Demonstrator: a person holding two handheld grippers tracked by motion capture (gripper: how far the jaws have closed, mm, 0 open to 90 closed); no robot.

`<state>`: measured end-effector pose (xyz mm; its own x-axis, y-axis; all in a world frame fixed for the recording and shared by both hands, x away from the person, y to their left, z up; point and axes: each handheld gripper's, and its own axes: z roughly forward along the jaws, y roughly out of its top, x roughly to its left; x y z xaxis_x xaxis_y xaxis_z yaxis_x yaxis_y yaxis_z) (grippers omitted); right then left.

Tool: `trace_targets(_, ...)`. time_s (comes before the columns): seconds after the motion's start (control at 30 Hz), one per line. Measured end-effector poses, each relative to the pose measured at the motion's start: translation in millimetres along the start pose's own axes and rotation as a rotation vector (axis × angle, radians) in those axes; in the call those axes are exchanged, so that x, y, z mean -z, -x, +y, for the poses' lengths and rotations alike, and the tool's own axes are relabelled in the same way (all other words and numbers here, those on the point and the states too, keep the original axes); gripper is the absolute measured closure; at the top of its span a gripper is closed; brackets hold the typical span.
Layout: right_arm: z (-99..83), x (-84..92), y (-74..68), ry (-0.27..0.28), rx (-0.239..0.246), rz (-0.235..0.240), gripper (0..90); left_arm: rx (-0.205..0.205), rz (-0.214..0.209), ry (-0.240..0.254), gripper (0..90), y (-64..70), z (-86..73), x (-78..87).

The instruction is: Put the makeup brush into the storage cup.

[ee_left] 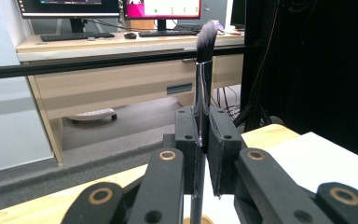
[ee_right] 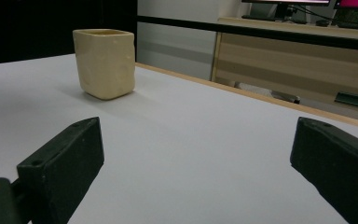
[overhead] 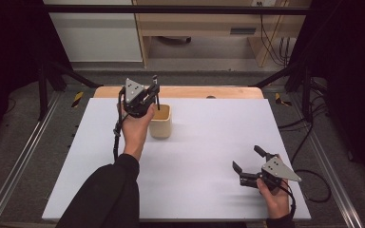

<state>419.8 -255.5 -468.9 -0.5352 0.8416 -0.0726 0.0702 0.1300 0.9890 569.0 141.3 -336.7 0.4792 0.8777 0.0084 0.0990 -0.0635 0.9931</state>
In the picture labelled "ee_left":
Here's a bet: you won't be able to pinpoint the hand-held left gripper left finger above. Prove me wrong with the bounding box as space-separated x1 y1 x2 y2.
174 106 200 196

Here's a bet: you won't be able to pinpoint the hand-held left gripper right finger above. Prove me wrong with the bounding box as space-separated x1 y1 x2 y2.
207 106 247 199

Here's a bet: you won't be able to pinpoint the cream square cup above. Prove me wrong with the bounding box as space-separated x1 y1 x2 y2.
182 215 214 224

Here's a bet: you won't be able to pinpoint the black makeup brush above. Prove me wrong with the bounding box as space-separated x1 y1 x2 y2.
189 20 219 224

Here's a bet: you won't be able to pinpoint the black tripod stand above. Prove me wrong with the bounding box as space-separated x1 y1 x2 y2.
233 0 273 133

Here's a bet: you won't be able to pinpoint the light wooden desk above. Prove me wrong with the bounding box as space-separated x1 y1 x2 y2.
15 29 246 165

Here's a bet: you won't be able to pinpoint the white chair base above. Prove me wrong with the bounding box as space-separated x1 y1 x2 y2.
66 107 118 122

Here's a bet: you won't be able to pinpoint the black keyboard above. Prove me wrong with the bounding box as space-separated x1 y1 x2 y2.
137 29 200 38
39 31 117 43

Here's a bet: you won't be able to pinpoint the monitor with pink screen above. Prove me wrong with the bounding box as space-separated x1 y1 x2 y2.
122 0 202 32

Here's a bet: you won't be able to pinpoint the dark monitor edge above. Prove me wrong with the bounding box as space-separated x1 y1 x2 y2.
229 0 247 30

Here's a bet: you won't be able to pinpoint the black curtain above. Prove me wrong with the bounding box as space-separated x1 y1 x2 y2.
241 0 358 163

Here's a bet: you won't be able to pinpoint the monitor with dark screen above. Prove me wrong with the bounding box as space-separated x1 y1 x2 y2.
16 0 121 34

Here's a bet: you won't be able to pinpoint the dark drawer handle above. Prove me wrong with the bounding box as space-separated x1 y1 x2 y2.
166 81 194 95

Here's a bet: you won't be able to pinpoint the black hanging cables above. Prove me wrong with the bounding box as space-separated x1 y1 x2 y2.
210 86 241 120

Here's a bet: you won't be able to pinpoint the black metal rail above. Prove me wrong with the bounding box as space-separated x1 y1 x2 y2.
0 44 247 81

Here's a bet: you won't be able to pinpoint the black desk cable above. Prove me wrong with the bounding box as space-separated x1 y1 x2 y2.
83 18 157 33

